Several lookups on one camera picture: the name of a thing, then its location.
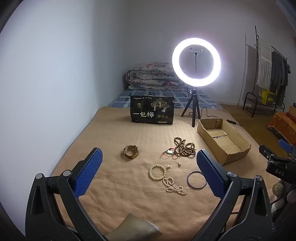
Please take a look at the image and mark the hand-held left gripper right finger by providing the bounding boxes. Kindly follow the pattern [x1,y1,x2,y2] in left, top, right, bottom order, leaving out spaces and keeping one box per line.
[196,149,273,241]

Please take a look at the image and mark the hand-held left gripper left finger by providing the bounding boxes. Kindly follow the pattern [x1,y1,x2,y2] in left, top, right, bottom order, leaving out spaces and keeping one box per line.
[25,147,109,241]

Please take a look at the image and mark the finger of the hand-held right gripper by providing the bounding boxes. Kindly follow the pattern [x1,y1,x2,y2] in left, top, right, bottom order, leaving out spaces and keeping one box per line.
[278,138,296,154]
[258,144,278,163]

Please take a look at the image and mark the dark bangle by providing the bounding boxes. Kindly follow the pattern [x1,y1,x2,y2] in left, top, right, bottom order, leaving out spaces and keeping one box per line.
[187,171,207,189]

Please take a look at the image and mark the cardboard box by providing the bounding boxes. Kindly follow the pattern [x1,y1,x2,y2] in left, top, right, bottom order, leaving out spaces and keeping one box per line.
[196,118,252,165]

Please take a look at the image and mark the brown bead necklace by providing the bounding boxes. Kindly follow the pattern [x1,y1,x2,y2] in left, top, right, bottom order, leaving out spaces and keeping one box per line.
[173,137,196,158]

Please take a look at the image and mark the white bead necklace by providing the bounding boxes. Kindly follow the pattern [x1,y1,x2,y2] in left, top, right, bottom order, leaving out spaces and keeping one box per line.
[162,177,187,194]

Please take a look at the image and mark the brown strap watch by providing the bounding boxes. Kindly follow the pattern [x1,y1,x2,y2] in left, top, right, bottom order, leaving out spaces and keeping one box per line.
[123,145,139,159]

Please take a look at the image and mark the green pendant with red cord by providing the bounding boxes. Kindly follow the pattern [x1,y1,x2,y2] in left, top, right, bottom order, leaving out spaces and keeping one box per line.
[159,148,178,160]

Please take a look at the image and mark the white bead bracelet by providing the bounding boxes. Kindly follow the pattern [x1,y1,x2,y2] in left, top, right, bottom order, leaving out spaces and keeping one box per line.
[149,164,171,179]

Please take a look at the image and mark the person's right hand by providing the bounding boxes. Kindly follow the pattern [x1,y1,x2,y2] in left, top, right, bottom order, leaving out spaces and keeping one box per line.
[273,181,296,208]

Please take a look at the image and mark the orange box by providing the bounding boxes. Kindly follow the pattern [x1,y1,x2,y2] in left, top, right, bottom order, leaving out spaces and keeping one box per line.
[266,112,296,142]

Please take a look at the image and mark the wooden box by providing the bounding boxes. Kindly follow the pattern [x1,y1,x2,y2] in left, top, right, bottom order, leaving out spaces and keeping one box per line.
[287,105,296,121]

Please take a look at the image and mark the yellow box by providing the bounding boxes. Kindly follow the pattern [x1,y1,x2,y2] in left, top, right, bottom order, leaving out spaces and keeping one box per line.
[260,89,275,105]

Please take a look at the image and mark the black clothes rack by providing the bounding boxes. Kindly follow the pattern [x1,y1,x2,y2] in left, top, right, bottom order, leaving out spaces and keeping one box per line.
[242,25,289,117]

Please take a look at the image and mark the black tripod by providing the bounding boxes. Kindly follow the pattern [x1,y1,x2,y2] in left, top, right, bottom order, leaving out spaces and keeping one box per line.
[181,87,201,127]

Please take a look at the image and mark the dark hanging clothes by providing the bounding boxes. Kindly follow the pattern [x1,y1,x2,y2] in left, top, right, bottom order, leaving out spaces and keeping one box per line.
[270,51,290,93]

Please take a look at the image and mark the blue patterned bed sheet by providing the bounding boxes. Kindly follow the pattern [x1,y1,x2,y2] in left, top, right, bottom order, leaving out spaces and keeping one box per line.
[109,88,223,109]

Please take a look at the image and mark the black snack bag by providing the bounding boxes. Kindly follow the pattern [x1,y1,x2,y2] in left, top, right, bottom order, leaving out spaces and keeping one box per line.
[130,95,175,125]

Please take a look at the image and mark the folded floral quilt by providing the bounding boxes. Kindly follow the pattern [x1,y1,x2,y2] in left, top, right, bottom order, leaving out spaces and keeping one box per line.
[125,62,189,90]

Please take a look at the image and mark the black phone holder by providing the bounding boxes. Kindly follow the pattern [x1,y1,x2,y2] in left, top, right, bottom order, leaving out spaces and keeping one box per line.
[188,47,204,79]

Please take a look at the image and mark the black power cable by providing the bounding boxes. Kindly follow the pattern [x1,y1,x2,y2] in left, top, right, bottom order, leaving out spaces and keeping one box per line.
[198,107,241,127]

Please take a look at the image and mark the white ring light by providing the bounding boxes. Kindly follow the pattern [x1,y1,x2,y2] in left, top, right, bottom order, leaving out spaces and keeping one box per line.
[172,38,221,87]

